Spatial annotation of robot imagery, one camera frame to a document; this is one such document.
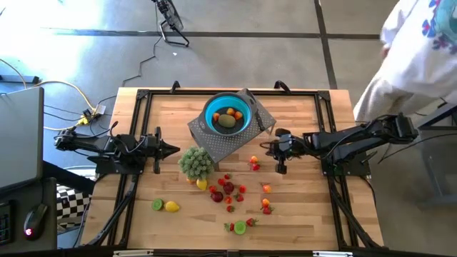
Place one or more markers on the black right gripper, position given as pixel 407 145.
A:
pixel 287 148

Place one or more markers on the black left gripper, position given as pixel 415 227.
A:
pixel 153 148

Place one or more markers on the black kitchen knife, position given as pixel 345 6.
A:
pixel 260 121

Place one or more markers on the whole brown kiwi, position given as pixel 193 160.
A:
pixel 227 121

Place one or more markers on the green cut kiwi half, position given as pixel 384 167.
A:
pixel 157 205

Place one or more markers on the blue collapsible colander bowl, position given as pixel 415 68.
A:
pixel 212 107

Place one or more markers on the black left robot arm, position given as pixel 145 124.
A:
pixel 93 142

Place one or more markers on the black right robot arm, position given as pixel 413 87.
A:
pixel 357 137

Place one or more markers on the small red plastic fruit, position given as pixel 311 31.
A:
pixel 221 182
pixel 242 188

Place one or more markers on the green artificial succulent plant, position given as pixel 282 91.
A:
pixel 195 163

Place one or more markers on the grey perforated metal shelf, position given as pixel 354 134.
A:
pixel 228 148

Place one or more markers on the yellow plastic lemon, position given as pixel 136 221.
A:
pixel 171 206
pixel 202 185

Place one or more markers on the halved lime with strawberries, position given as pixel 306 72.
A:
pixel 240 227

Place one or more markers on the white and yellow power adapter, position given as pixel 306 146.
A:
pixel 84 120

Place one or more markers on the black-white checkered cloth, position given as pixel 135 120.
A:
pixel 71 205

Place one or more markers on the black desk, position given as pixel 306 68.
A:
pixel 51 200

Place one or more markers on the black floor fan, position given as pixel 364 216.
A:
pixel 171 16

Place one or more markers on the black computer mouse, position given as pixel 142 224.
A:
pixel 35 221

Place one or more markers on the person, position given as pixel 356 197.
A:
pixel 410 53

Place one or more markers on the grey metal table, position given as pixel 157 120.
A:
pixel 435 202

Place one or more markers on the black keyboard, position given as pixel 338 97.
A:
pixel 5 225

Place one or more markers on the black aluminium table frame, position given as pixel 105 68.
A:
pixel 164 93

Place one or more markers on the black frame clamp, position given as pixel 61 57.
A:
pixel 175 85
pixel 282 85

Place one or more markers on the silver aluminium bracket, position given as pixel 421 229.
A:
pixel 132 253
pixel 332 254

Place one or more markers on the grey metal floor rail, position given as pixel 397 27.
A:
pixel 18 79

